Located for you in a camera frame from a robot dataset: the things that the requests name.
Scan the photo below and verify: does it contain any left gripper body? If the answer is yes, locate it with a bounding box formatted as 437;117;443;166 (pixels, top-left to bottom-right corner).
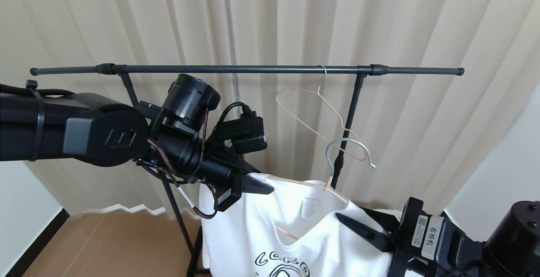
148;132;254;212

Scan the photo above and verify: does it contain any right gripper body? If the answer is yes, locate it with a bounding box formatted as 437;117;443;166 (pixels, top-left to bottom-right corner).
387;197;427;277

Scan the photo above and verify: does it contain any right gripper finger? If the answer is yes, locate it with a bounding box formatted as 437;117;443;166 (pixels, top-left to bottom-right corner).
336;213;395;252
359;207;401;232

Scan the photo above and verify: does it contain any pink clothes hanger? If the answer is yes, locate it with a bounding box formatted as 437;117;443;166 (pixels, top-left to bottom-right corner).
276;65;367;161
265;138;377;241

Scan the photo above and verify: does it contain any white t-shirt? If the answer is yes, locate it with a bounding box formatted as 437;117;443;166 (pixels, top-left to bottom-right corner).
198;172;405;277

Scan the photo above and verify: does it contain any black clothes rack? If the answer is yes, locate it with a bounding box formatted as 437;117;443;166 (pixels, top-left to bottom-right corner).
30;63;464;277

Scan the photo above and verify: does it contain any beige curtain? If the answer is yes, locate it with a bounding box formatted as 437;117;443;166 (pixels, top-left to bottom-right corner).
0;0;540;227

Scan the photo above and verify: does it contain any black cable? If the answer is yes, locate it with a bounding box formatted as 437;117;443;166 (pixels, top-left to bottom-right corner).
0;84;256;143

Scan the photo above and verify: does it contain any silver curtain bead chain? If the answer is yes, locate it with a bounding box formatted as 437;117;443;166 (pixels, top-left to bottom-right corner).
222;0;240;102

